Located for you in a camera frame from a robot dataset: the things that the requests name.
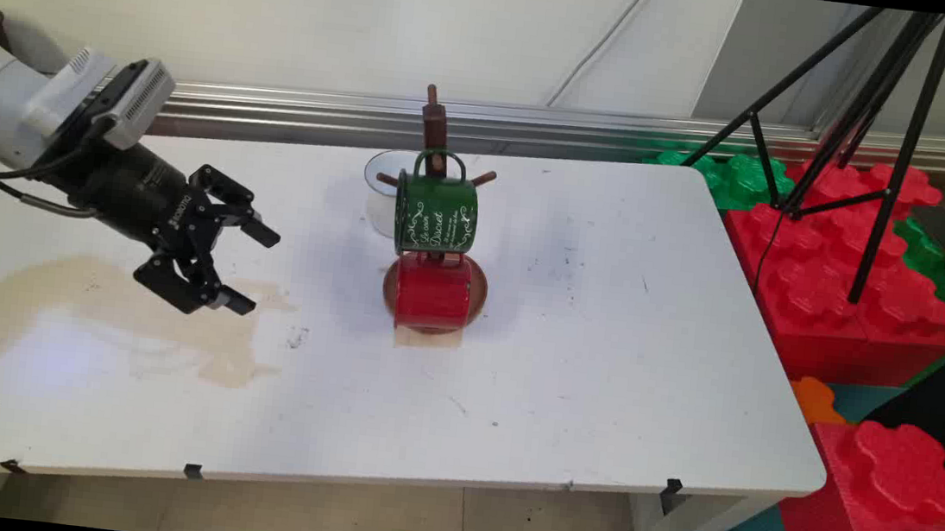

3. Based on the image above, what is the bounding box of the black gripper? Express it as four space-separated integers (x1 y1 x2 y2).
44 130 290 323

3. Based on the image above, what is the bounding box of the green enamel mug white lettering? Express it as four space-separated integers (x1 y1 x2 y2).
390 145 485 263

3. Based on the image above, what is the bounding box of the red enamel mug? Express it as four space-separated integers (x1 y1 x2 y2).
391 248 476 336

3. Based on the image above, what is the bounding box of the wooden mug tree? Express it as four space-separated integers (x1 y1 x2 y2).
362 79 508 339

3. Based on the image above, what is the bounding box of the orange foam piece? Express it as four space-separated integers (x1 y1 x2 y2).
787 375 853 428

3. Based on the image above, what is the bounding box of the black tripod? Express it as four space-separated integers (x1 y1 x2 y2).
668 0 945 313

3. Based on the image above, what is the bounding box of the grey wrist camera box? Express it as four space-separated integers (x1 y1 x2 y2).
84 53 179 155

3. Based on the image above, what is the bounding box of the aluminium wall rail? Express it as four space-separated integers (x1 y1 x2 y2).
108 58 945 212

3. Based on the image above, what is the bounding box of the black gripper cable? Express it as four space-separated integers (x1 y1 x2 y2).
0 105 119 221

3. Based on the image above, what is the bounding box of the thin white wall cable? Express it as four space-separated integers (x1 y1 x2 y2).
547 0 655 117

